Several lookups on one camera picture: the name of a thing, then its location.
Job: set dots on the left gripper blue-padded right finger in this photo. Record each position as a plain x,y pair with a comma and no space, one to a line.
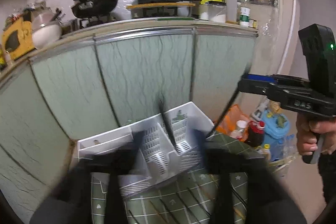
267,199

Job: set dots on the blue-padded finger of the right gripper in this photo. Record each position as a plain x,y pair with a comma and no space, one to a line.
268,79
252,87

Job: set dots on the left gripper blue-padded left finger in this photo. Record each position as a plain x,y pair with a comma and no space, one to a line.
70,200

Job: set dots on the light wooden chopstick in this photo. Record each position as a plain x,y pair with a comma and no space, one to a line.
239,213

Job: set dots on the dark brown wooden chopstick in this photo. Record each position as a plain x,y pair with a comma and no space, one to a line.
209,192

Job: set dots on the person's right hand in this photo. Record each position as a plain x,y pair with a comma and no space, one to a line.
307,141

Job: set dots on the blue plastic toy container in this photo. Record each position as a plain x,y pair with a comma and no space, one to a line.
276,128

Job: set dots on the red-cap sauce bottle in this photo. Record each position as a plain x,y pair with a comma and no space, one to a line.
255,133

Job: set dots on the green-label white bottle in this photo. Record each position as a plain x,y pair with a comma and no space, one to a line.
244,13

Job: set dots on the green checked tablecloth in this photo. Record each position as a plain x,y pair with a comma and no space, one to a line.
138,209

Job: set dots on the white squeeze bottle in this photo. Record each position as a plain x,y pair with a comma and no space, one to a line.
231,11

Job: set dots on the white plastic utensil holder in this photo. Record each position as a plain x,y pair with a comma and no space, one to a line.
158,161

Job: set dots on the white rice cooker pot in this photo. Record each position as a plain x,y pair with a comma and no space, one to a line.
45,31

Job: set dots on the yellow microwave oven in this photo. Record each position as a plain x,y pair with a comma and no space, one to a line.
17,39

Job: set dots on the black wok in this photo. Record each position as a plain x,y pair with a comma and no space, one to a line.
90,8

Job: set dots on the white pipe on wall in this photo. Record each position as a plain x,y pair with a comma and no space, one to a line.
288,39

